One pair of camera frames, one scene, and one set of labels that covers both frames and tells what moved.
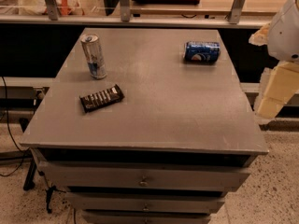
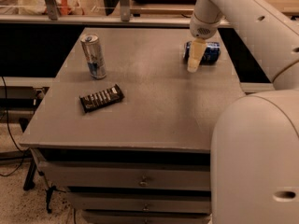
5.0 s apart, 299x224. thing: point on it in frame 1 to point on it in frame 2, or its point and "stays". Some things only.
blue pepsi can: (202, 51) stays
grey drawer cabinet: (147, 126) stays
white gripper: (286, 36) to (202, 29)
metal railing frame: (52, 21) stays
